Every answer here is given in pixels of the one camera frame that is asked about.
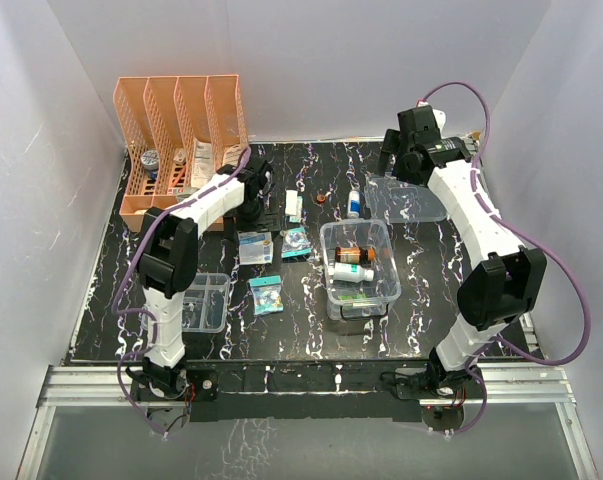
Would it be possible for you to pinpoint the brown medicine bottle orange cap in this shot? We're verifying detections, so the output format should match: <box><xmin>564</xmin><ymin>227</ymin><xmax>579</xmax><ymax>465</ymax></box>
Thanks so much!
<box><xmin>335</xmin><ymin>247</ymin><xmax>376</xmax><ymax>265</ymax></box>

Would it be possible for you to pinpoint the white blue bandage roll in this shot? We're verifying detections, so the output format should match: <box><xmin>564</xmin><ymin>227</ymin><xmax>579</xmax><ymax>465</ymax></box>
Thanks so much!
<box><xmin>347</xmin><ymin>189</ymin><xmax>361</xmax><ymax>219</ymax></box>

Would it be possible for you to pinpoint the round blue white tin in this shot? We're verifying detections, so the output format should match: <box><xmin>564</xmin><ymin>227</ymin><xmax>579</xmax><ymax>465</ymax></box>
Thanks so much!
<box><xmin>140</xmin><ymin>149</ymin><xmax>160</xmax><ymax>181</ymax></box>

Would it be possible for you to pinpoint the aluminium frame rail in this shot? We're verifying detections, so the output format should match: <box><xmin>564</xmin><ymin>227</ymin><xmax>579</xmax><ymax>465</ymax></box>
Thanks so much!
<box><xmin>17</xmin><ymin>358</ymin><xmax>600</xmax><ymax>479</ymax></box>

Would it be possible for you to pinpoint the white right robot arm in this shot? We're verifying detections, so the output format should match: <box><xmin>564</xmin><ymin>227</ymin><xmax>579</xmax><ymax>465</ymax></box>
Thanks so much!
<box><xmin>378</xmin><ymin>103</ymin><xmax>547</xmax><ymax>397</ymax></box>

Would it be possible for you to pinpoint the orange plastic file organizer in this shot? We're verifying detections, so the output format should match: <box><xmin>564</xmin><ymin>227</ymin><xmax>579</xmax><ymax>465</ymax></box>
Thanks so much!
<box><xmin>113</xmin><ymin>74</ymin><xmax>248</xmax><ymax>233</ymax></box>

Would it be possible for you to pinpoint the clear divided tray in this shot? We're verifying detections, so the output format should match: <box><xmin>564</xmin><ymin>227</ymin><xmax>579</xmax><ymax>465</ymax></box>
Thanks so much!
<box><xmin>182</xmin><ymin>273</ymin><xmax>230</xmax><ymax>334</ymax></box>

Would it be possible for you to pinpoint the white gauze packet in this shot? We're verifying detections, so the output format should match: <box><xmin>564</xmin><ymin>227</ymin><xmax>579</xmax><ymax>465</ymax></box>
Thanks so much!
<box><xmin>285</xmin><ymin>190</ymin><xmax>303</xmax><ymax>223</ymax></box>

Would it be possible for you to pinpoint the white green medicine bottle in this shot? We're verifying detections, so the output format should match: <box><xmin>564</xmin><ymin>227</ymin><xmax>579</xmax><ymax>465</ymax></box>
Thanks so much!
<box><xmin>328</xmin><ymin>262</ymin><xmax>375</xmax><ymax>283</ymax></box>

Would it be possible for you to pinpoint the white paper packet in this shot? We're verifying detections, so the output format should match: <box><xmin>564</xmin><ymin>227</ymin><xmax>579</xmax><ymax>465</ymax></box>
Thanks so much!
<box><xmin>189</xmin><ymin>140</ymin><xmax>215</xmax><ymax>189</ymax></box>

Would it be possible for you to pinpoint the white blue mask packet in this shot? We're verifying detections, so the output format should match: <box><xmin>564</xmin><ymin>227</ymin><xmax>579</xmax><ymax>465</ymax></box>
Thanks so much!
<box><xmin>238</xmin><ymin>232</ymin><xmax>274</xmax><ymax>266</ymax></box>

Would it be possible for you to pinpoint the green sachet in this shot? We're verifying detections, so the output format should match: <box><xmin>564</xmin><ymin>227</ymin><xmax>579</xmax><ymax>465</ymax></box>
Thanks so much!
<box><xmin>338</xmin><ymin>293</ymin><xmax>367</xmax><ymax>303</ymax></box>

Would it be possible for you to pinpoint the clear plastic storage box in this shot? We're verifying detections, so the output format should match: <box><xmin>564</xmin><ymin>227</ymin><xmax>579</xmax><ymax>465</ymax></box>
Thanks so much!
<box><xmin>320</xmin><ymin>218</ymin><xmax>401</xmax><ymax>322</ymax></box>

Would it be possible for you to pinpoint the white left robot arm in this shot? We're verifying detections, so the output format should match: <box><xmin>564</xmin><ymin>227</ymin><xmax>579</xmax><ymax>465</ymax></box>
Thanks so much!
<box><xmin>126</xmin><ymin>148</ymin><xmax>277</xmax><ymax>399</ymax></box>

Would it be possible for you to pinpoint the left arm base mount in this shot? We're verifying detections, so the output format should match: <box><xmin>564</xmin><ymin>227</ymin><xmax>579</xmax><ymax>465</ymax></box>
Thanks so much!
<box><xmin>125</xmin><ymin>359</ymin><xmax>219</xmax><ymax>422</ymax></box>

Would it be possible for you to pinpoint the beige blister pack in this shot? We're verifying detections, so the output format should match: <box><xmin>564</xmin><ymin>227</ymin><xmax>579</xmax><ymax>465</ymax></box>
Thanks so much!
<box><xmin>217</xmin><ymin>144</ymin><xmax>244</xmax><ymax>175</ymax></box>

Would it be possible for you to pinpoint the teal bandage packet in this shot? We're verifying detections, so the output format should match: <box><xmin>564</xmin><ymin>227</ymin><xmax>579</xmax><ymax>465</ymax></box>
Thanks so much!
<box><xmin>281</xmin><ymin>226</ymin><xmax>312</xmax><ymax>260</ymax></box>
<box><xmin>248</xmin><ymin>275</ymin><xmax>284</xmax><ymax>316</ymax></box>

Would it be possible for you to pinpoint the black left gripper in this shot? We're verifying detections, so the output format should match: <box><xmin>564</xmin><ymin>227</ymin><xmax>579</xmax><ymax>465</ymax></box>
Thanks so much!
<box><xmin>224</xmin><ymin>197</ymin><xmax>278</xmax><ymax>245</ymax></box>

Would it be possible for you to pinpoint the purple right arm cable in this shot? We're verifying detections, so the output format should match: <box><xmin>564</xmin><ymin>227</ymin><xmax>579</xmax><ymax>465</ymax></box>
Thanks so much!
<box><xmin>420</xmin><ymin>81</ymin><xmax>593</xmax><ymax>436</ymax></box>

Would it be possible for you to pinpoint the white medicine box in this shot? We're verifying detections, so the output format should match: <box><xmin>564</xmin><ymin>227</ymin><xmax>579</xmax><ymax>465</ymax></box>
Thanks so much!
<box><xmin>173</xmin><ymin>187</ymin><xmax>198</xmax><ymax>203</ymax></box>

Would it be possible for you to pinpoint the clear plastic box lid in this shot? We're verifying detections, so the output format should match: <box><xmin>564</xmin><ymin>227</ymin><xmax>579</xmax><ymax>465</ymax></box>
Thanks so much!
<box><xmin>364</xmin><ymin>176</ymin><xmax>447</xmax><ymax>224</ymax></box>

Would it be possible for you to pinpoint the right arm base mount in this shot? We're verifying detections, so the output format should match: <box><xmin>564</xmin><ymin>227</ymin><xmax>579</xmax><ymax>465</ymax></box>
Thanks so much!
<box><xmin>379</xmin><ymin>361</ymin><xmax>482</xmax><ymax>420</ymax></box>

